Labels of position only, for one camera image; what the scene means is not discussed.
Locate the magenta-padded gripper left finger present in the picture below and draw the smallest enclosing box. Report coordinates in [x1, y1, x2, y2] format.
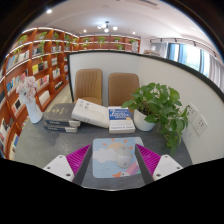
[43, 143, 93, 186]

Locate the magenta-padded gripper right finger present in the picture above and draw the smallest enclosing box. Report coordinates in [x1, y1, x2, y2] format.
[134, 143, 184, 184]

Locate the light blue printed mouse pad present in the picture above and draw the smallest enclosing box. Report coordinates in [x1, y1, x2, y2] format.
[91, 136, 145, 179]

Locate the dark hardcover book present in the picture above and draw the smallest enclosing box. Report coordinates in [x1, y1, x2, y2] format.
[43, 119, 78, 134]
[43, 102, 82, 128]

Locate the thick white book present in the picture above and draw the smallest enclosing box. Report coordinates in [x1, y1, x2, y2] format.
[108, 118, 136, 135]

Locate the large white book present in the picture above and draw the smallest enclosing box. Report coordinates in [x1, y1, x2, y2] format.
[70, 98, 111, 129]

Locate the green potted plant white pot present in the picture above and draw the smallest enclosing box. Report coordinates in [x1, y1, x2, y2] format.
[121, 82, 191, 156]

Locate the pink and white flower bouquet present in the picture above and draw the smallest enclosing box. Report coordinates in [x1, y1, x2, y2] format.
[15, 72, 39, 104]

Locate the tan upholstered chair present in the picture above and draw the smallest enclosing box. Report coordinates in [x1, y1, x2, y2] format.
[107, 72, 140, 108]
[73, 68, 104, 106]

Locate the orange wooden bookshelf unit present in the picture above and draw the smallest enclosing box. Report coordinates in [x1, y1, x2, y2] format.
[0, 27, 142, 160]

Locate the window with curtains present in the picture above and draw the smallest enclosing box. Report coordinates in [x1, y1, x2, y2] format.
[149, 38, 224, 91]

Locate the ceiling lamp with round bulbs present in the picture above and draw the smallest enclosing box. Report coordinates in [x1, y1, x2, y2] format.
[97, 20, 119, 34]

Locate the white wall outlet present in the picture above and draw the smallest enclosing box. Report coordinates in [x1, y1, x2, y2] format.
[193, 113, 208, 137]
[186, 103, 199, 124]

